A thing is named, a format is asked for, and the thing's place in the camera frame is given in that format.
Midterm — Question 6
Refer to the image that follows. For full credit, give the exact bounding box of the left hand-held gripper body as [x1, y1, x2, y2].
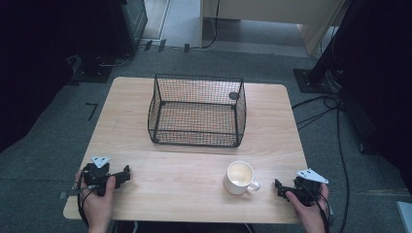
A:
[82, 155, 114, 197]

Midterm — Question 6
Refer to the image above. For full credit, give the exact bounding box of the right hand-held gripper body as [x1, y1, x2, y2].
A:
[292, 167, 329, 207]

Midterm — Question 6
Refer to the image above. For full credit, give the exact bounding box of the white cup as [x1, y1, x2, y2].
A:
[223, 160, 261, 196]

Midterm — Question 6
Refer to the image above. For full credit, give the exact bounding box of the black wire mesh basket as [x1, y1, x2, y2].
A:
[147, 73, 248, 149]

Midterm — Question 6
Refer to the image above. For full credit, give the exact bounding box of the person's right hand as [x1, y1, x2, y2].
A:
[285, 183, 330, 228]

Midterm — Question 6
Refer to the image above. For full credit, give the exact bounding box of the person's left hand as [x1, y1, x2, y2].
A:
[75, 170, 117, 227]

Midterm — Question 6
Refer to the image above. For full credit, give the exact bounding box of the white box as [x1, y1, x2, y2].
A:
[395, 200, 412, 233]

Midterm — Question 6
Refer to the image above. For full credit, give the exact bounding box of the black metal stand base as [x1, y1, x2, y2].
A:
[66, 53, 114, 86]
[292, 67, 344, 95]

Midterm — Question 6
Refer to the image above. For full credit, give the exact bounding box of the black curtain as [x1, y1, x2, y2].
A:
[333, 0, 412, 195]
[0, 0, 113, 153]

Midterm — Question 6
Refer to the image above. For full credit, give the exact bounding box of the black cabinet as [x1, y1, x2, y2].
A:
[110, 0, 149, 56]

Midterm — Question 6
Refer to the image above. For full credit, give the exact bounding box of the beige wooden cabinet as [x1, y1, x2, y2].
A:
[198, 0, 346, 56]

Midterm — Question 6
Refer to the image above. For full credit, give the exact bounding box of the right hand-held gripper cable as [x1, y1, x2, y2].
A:
[300, 183, 332, 233]

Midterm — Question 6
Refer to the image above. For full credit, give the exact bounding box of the hand-held gripper cable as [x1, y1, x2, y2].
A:
[300, 183, 332, 233]
[76, 168, 98, 229]

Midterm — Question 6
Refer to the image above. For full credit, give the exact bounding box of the left hand-held gripper cable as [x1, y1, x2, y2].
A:
[76, 168, 98, 229]

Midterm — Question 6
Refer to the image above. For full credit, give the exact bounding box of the long black floor cable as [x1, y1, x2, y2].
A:
[335, 104, 351, 233]

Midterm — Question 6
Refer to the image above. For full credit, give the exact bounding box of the black floor cable bundle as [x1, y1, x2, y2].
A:
[291, 92, 343, 131]

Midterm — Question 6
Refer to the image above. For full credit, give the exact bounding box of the black hanging cable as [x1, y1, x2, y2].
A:
[189, 0, 222, 50]

